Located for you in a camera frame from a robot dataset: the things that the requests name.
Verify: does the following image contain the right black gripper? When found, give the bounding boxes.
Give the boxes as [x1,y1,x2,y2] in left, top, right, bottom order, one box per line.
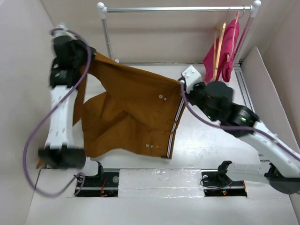
[183,79,219,121]

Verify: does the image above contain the brown trousers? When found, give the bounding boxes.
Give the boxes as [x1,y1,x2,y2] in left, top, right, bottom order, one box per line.
[71,53,185,159]

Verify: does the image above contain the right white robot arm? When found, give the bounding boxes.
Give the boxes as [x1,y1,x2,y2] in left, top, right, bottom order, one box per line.
[180,81,300,195]

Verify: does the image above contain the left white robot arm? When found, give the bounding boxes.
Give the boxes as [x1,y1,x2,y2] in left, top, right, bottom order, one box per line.
[38,35,96,170]

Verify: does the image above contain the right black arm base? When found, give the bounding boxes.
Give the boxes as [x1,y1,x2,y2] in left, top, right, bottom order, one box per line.
[200,161,248,197]

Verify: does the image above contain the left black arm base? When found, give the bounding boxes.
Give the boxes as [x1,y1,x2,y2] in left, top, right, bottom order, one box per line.
[74,165,120,197]

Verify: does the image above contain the wooden clothes hanger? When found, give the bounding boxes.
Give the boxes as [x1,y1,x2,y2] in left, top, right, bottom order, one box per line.
[212,20,226,81]

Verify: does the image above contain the pink garment on hanger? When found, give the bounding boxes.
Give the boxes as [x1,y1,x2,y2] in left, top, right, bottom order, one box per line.
[203,20,240,83]

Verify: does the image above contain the pink clothes hanger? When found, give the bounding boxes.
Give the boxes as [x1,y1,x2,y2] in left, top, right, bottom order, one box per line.
[227,11,244,62]

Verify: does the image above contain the silver and white clothes rack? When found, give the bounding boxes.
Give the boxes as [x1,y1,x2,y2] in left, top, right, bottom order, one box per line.
[97,0,262,64]

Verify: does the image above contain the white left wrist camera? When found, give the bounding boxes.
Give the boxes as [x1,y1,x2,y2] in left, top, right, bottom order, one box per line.
[50,23,69,38]

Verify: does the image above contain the aluminium rail on right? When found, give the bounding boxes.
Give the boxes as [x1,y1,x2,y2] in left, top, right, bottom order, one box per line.
[233,63,255,112]

